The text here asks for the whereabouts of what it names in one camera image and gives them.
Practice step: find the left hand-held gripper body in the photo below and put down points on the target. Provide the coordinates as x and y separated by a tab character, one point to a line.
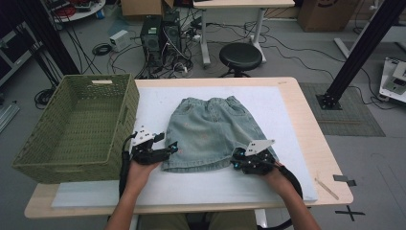
146	155

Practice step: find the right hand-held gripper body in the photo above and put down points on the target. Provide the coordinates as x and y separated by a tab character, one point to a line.
258	163

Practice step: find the light blue denim shorts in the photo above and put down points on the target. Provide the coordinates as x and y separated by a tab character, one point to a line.
207	134

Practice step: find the green woven basket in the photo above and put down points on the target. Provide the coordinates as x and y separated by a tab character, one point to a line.
83	134

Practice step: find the person's left hand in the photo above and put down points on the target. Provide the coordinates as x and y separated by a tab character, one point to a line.
139	177

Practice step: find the person's right hand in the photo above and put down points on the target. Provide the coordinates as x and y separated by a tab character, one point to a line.
279	180

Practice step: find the white foam mat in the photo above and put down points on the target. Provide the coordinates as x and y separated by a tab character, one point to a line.
207	188

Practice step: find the light wooden table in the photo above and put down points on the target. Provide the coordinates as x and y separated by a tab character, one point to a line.
319	153

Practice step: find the person's khaki trousers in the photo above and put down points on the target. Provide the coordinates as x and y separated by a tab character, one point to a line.
166	222

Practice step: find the thin wooden stick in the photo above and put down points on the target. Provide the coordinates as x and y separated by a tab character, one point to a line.
326	188

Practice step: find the black tape strip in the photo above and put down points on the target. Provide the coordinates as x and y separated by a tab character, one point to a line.
343	179

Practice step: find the black computer tower green label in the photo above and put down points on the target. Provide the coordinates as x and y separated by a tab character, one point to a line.
150	41

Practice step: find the black round stool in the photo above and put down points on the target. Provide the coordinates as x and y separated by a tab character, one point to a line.
240	56

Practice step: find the grey floor mat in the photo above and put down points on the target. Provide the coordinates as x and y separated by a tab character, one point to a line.
351	121

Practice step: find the black tape cross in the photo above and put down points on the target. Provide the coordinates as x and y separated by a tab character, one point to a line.
350	212

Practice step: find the small white box device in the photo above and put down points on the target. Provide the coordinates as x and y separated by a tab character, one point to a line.
119	40

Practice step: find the open cardboard box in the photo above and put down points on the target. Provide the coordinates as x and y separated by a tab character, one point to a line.
140	8

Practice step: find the aluminium profile bars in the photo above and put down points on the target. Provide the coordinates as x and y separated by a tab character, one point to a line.
8	113

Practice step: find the round white table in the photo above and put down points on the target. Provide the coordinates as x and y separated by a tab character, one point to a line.
83	12

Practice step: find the white desk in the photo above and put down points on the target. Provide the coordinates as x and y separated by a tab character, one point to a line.
242	3

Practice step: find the white metal device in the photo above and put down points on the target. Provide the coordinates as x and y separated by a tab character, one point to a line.
394	83

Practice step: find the grey equipment rack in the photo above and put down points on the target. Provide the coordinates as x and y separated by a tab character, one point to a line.
19	57

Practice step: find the large cardboard box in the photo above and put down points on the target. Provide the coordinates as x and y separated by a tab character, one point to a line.
325	16

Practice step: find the white desk frame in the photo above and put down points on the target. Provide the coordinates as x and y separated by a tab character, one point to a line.
343	46

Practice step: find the black aluminium frame post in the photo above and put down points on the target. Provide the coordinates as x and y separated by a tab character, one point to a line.
360	51
48	32

